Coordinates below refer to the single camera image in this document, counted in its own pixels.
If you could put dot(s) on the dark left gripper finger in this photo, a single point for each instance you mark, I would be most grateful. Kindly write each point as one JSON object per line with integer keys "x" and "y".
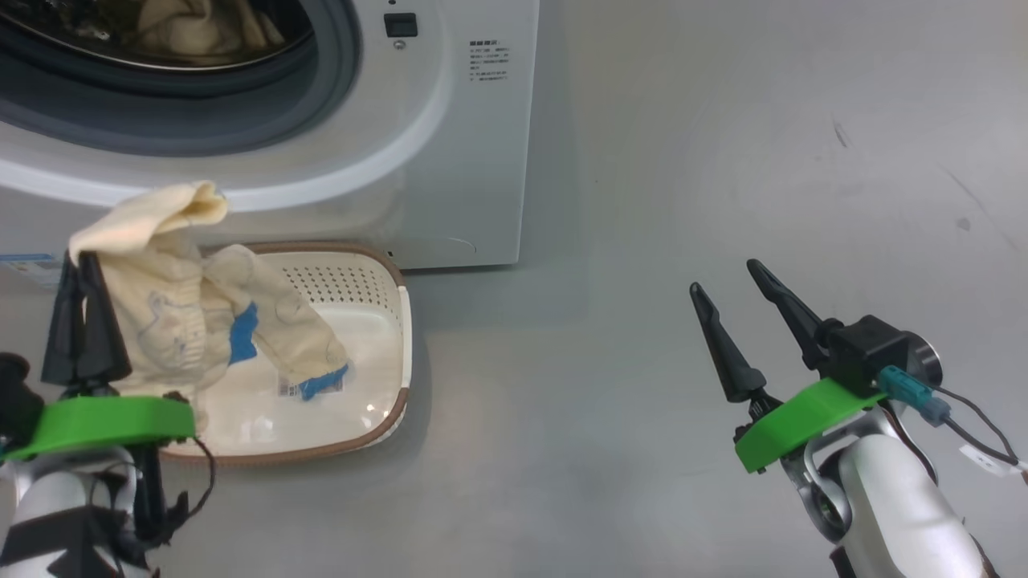
{"x": 64, "y": 337}
{"x": 103, "y": 337}

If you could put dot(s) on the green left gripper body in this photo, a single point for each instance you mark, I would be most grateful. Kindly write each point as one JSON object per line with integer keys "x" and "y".
{"x": 104, "y": 417}

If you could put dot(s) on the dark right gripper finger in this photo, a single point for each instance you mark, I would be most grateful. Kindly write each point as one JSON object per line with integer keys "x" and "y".
{"x": 735, "y": 361}
{"x": 799, "y": 317}

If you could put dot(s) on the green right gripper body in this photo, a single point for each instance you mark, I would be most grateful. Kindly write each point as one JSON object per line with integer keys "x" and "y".
{"x": 795, "y": 425}

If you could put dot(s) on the cream garment with blue trim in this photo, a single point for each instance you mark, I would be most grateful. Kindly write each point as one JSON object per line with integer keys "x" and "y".
{"x": 169, "y": 265}

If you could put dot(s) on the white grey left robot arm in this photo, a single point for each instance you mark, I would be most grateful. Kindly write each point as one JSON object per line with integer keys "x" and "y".
{"x": 48, "y": 498}

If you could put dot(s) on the white front-load washing machine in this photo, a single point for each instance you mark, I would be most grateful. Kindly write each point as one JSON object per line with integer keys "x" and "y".
{"x": 450, "y": 160}

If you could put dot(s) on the blue energy label sticker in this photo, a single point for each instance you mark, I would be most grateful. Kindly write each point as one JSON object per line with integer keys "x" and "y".
{"x": 32, "y": 269}

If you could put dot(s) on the cream basket with brown rim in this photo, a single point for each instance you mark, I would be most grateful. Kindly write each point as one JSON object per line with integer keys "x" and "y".
{"x": 353, "y": 337}

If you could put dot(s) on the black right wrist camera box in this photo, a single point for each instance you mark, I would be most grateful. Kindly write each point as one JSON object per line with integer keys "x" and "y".
{"x": 867, "y": 349}

